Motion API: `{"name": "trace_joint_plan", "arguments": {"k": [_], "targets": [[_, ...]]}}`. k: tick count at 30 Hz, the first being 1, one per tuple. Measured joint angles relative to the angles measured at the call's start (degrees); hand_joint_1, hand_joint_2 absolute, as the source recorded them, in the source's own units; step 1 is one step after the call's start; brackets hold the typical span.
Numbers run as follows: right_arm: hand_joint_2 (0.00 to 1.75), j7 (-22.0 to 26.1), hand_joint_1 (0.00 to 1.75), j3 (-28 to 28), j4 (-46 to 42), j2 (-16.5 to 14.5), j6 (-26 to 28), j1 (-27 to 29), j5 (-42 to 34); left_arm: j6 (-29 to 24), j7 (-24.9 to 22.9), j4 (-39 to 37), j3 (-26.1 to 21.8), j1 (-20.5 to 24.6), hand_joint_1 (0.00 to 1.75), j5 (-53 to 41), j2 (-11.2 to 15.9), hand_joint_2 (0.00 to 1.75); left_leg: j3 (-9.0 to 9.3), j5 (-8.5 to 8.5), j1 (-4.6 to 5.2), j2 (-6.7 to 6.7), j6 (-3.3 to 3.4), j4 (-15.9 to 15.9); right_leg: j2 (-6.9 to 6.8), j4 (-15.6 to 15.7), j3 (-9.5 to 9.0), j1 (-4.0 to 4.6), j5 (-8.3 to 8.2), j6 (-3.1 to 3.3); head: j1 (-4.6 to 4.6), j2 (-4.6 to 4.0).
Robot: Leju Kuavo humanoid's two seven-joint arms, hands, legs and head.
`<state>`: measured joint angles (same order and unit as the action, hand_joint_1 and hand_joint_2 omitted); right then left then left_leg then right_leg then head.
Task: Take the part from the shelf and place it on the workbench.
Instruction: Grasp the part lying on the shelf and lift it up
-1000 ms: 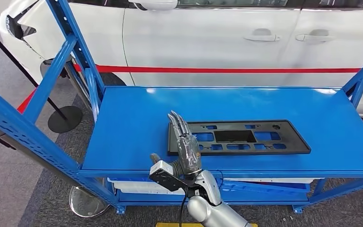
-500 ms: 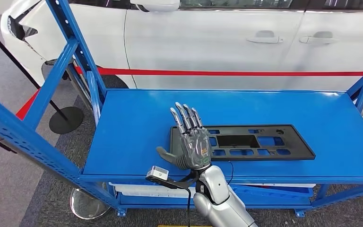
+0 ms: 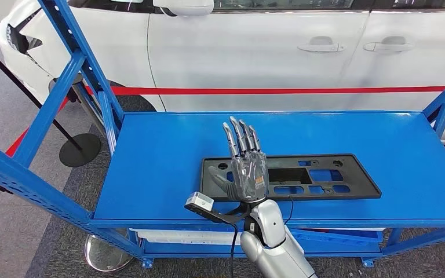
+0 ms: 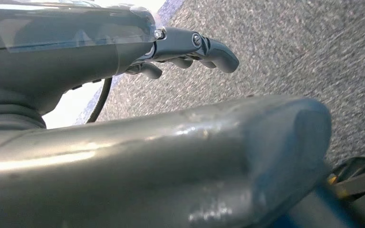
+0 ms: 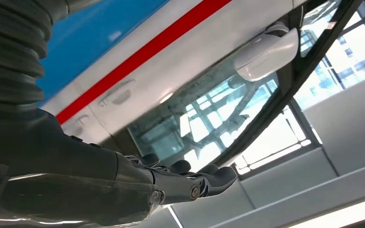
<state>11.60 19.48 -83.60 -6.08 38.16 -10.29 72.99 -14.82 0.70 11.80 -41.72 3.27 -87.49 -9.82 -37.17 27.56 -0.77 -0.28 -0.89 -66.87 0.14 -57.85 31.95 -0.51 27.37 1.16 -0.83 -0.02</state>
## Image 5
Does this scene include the white car door handle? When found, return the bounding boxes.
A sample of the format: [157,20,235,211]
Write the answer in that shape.
[98,78,136,107]
[71,114,91,127]

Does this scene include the white car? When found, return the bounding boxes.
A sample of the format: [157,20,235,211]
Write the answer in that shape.
[39,0,365,180]

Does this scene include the white car side mirror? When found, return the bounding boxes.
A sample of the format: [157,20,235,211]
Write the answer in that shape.
[233,23,299,82]

